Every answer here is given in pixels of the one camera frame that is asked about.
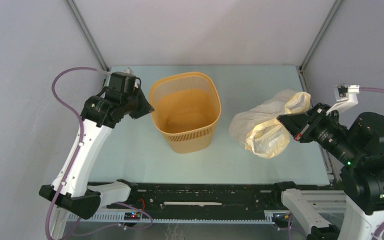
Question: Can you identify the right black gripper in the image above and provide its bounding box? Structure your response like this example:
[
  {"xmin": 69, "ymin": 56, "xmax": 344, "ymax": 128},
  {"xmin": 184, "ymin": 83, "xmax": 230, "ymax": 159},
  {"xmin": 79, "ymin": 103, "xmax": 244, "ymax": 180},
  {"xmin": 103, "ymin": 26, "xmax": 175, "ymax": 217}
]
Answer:
[{"xmin": 277, "ymin": 99, "xmax": 360, "ymax": 162}]

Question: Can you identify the translucent yellowish trash bag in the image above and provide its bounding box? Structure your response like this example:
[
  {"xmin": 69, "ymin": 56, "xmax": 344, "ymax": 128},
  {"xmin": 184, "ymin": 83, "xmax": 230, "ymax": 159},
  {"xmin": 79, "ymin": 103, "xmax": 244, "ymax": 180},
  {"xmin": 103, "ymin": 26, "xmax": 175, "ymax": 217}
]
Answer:
[{"xmin": 229, "ymin": 89, "xmax": 311, "ymax": 159}]

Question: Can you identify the orange plastic trash bin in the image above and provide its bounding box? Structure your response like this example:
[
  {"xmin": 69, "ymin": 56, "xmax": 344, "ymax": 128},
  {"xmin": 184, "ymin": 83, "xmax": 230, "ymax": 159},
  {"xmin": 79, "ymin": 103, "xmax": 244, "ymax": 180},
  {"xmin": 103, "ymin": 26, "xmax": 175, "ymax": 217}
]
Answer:
[{"xmin": 148, "ymin": 72, "xmax": 222, "ymax": 154}]

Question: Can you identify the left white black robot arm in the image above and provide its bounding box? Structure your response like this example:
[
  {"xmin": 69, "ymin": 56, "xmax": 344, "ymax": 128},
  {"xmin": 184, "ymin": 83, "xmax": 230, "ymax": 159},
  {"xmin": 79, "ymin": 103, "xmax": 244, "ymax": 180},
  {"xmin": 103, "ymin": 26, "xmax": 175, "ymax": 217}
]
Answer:
[{"xmin": 39, "ymin": 72, "xmax": 154, "ymax": 220}]

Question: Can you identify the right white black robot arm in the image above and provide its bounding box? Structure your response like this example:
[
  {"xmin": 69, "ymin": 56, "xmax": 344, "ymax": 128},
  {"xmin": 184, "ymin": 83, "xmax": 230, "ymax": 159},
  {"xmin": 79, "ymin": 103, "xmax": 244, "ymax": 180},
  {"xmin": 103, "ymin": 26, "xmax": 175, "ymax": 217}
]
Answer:
[{"xmin": 270, "ymin": 103, "xmax": 384, "ymax": 240}]

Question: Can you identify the small lit circuit board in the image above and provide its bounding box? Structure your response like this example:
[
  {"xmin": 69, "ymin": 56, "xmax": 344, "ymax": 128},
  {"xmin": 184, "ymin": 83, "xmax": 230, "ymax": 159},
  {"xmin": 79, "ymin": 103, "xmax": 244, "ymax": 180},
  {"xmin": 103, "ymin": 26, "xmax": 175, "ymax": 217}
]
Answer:
[{"xmin": 123, "ymin": 212, "xmax": 142, "ymax": 221}]

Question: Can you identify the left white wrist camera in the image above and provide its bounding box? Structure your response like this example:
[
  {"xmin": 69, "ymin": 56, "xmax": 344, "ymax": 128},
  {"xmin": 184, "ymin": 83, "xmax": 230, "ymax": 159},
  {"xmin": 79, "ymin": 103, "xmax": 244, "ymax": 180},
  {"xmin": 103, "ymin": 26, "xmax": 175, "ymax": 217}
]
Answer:
[{"xmin": 122, "ymin": 67, "xmax": 135, "ymax": 76}]

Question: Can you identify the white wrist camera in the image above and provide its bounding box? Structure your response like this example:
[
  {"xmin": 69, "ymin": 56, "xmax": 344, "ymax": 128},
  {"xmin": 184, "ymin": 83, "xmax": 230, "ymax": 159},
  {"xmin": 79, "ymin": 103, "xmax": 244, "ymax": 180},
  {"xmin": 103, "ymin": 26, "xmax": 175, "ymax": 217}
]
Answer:
[
  {"xmin": 122, "ymin": 67, "xmax": 135, "ymax": 76},
  {"xmin": 326, "ymin": 84, "xmax": 360, "ymax": 115}
]

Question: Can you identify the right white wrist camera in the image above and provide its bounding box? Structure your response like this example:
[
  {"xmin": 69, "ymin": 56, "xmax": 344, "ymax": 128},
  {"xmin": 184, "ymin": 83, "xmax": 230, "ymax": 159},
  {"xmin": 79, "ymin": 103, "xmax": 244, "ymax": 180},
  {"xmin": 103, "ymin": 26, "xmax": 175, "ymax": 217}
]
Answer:
[{"xmin": 326, "ymin": 84, "xmax": 360, "ymax": 115}]

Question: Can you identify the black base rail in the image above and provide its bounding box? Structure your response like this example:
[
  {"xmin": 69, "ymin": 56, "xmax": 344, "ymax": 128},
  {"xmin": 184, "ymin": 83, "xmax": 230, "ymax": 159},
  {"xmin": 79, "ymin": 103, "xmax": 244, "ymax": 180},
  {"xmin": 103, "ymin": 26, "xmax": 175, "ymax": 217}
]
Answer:
[{"xmin": 89, "ymin": 180, "xmax": 312, "ymax": 226}]

